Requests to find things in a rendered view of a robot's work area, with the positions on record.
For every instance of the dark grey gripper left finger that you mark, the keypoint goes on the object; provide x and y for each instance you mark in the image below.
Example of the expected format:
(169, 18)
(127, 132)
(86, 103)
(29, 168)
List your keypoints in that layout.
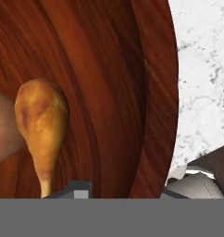
(77, 189)

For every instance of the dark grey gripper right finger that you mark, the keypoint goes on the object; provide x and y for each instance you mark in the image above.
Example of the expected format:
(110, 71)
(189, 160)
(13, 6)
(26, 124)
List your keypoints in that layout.
(172, 194)

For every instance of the golden chicken drumstick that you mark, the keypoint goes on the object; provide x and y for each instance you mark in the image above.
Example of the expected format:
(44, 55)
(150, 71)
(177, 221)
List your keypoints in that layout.
(43, 123)

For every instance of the brown onion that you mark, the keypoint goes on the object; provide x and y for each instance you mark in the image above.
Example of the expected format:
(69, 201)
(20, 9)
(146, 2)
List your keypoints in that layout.
(4, 129)

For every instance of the brown wooden bowl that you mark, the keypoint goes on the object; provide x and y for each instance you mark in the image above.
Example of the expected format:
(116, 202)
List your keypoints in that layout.
(117, 92)

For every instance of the dark brown cabinet front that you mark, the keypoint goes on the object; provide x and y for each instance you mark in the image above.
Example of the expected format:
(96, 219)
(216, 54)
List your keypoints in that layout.
(217, 163)

